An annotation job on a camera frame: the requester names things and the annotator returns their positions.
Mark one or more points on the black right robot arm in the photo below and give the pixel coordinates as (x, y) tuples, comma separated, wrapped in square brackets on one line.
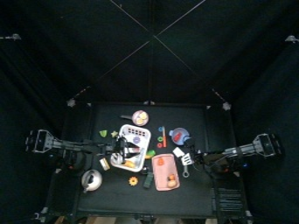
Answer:
[(240, 150)]

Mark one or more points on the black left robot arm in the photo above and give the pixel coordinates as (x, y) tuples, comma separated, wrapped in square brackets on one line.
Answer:
[(70, 144)]

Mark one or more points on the orange toy carrot cone piece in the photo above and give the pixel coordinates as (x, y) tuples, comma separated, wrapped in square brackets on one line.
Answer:
[(160, 162)]

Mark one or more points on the orange carrot piece green end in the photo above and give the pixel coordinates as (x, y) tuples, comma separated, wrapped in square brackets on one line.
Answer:
[(171, 177)]

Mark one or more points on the grey toy spatula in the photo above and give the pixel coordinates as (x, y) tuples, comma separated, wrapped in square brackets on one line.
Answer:
[(186, 159)]

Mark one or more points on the red toy piece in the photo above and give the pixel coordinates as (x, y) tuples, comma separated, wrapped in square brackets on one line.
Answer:
[(178, 136)]

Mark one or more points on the blue toy pot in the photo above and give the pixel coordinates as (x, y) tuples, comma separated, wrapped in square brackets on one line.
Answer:
[(183, 132)]

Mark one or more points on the yellow orange toy food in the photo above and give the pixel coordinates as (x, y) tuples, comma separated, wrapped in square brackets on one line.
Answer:
[(130, 164)]

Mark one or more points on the white square card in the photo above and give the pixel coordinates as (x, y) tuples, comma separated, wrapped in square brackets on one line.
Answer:
[(178, 152)]

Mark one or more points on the yellow toy star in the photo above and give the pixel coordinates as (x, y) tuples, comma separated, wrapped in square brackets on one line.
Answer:
[(114, 134)]

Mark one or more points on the white plastic slotted basket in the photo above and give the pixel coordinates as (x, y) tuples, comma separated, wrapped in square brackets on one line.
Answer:
[(140, 132)]

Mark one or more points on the green toy pepper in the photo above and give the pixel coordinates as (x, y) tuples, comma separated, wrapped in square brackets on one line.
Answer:
[(151, 152)]

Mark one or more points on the green toy leaf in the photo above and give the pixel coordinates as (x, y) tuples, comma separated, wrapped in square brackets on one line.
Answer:
[(103, 133)]

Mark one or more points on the orange toy stick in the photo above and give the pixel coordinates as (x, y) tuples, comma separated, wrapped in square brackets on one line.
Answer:
[(164, 137)]

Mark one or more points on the yellow wooden block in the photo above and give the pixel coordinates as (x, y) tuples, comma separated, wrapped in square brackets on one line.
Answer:
[(104, 164)]

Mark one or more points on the pink plastic tray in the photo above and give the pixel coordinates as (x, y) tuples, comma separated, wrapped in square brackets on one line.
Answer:
[(166, 170)]

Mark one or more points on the pink toy frying pan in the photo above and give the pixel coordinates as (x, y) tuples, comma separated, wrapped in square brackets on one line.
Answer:
[(139, 117)]

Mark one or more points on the beige toy egg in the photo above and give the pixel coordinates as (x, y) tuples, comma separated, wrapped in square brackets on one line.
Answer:
[(171, 183)]

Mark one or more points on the silver metal pot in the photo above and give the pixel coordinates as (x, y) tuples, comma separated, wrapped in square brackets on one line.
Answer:
[(91, 180)]

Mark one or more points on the white printed label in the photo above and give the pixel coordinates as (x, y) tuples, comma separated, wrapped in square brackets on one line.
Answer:
[(230, 199)]

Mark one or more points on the black vertical frame pole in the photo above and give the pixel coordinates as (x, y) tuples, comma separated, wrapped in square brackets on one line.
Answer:
[(150, 58)]

